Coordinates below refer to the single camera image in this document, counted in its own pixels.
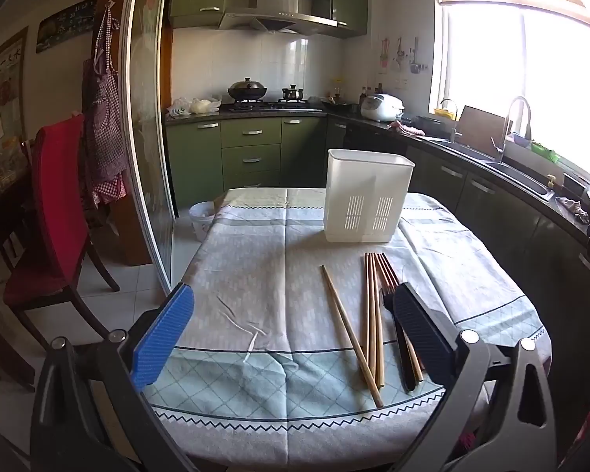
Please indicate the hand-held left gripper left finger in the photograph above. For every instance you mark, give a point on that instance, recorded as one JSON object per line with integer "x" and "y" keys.
{"x": 164, "y": 334}

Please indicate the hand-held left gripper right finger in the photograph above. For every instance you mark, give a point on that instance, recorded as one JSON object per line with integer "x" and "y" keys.
{"x": 423, "y": 329}

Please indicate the light wooden chopstick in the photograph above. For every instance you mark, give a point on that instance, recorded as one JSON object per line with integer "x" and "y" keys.
{"x": 351, "y": 337}
{"x": 371, "y": 324}
{"x": 416, "y": 361}
{"x": 366, "y": 314}
{"x": 377, "y": 334}

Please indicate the black fork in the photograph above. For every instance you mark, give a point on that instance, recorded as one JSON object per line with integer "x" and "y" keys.
{"x": 404, "y": 359}

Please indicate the white plastic utensil holder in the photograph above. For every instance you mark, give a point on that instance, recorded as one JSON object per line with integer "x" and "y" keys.
{"x": 368, "y": 196}

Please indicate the wooden door pillar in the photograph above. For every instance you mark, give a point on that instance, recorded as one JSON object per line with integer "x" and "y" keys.
{"x": 113, "y": 236}

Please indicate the white trash bin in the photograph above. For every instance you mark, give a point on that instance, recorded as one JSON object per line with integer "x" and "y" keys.
{"x": 200, "y": 221}

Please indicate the dark wooden chair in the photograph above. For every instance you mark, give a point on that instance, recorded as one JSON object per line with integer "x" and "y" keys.
{"x": 0, "y": 334}

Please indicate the red covered wooden chair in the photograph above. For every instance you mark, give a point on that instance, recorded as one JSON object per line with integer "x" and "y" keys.
{"x": 54, "y": 196}

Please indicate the steel double sink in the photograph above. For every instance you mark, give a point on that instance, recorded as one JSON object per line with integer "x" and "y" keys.
{"x": 516, "y": 174}

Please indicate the grey rag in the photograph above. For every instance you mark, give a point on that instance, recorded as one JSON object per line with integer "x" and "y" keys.
{"x": 573, "y": 209}

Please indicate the small yellow tap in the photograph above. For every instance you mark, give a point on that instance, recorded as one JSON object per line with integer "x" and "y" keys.
{"x": 550, "y": 180}

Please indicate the green base cabinets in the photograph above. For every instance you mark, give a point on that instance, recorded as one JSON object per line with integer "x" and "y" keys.
{"x": 250, "y": 157}

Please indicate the red kitchen cloth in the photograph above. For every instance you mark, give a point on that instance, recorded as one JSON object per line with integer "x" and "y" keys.
{"x": 407, "y": 129}

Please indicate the brown cutting board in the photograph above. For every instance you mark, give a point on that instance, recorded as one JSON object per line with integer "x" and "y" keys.
{"x": 479, "y": 130}

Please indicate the red checked apron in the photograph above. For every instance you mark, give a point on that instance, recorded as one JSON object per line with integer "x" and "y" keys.
{"x": 103, "y": 132}

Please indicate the sliding glass door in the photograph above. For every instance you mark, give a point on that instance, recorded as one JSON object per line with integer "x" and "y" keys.
{"x": 147, "y": 123}

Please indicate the green plastic tray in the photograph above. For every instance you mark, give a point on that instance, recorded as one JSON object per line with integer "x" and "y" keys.
{"x": 543, "y": 150}

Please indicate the cluttered dining table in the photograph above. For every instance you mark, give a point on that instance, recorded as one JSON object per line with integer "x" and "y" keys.
{"x": 0, "y": 182}

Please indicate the white rice cooker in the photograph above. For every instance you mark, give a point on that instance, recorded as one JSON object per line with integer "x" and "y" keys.
{"x": 381, "y": 107}

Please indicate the tall steel faucet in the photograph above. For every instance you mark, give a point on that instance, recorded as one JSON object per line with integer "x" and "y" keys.
{"x": 507, "y": 118}

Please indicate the white plastic bags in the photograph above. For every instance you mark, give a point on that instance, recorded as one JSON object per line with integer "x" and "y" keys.
{"x": 196, "y": 106}

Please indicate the group of sauce bottles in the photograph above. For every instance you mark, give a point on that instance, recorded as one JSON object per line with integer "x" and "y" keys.
{"x": 368, "y": 92}

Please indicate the black gas stove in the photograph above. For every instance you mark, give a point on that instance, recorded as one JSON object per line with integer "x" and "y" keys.
{"x": 270, "y": 105}

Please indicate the black lidded wok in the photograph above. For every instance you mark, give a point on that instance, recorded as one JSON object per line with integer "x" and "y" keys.
{"x": 247, "y": 91}

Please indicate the small dark cooking pot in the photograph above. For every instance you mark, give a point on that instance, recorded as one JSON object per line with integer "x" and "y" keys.
{"x": 293, "y": 94}

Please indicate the kitchen window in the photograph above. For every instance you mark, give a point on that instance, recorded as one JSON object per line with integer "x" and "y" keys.
{"x": 521, "y": 69}

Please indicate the steel range hood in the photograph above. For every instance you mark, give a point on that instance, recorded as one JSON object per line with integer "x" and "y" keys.
{"x": 275, "y": 7}

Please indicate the wall hung kitchen tools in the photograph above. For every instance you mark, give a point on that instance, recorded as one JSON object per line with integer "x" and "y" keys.
{"x": 399, "y": 54}

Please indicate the framed wall poster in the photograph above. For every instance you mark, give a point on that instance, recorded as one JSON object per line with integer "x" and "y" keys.
{"x": 7, "y": 98}

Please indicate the dark wall calendar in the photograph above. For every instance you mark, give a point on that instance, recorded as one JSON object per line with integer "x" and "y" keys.
{"x": 66, "y": 24}

